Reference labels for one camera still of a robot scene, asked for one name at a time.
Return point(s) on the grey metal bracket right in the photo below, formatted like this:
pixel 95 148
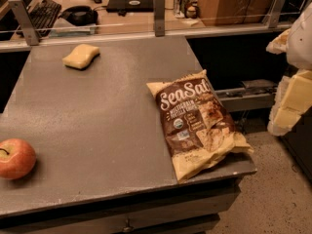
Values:
pixel 273 15

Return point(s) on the red apple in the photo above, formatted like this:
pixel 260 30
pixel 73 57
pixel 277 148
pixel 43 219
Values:
pixel 17 158

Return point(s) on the grey metal rail shelf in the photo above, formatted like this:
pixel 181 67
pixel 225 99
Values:
pixel 251 95

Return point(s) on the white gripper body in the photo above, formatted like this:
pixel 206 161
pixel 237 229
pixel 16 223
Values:
pixel 301 41

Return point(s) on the brown cardboard box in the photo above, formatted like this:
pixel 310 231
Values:
pixel 226 12

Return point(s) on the yellow sponge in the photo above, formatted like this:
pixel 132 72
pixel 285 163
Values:
pixel 81 56

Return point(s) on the black keyboard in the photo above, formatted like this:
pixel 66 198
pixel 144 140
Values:
pixel 43 16

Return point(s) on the grey metal bracket middle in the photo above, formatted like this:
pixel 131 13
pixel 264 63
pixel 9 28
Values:
pixel 159 17

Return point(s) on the brown sea salt chip bag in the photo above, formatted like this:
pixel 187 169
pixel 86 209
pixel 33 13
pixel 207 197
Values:
pixel 198 130

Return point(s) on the grey metal bracket left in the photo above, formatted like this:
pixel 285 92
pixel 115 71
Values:
pixel 28 30

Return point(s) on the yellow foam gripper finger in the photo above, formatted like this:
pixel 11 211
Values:
pixel 293 98
pixel 279 44

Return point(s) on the grey metal bracket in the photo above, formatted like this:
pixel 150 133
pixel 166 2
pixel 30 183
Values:
pixel 159 17
pixel 28 30
pixel 273 15

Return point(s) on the small round jar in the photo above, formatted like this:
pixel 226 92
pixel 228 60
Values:
pixel 191 12

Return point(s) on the black laptop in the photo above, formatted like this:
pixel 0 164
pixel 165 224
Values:
pixel 129 6

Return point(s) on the grey drawer front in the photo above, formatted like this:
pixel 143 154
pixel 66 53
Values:
pixel 182 211

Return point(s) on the black headphones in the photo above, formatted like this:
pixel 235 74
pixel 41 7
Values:
pixel 80 15

